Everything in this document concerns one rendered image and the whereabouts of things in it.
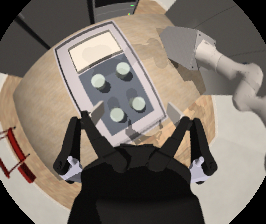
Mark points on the clear glass cylinder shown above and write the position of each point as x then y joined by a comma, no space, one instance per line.
116,114
98,81
137,103
122,70

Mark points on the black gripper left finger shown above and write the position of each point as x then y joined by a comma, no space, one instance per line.
67,164

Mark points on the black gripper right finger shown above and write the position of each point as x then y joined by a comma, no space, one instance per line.
202,165

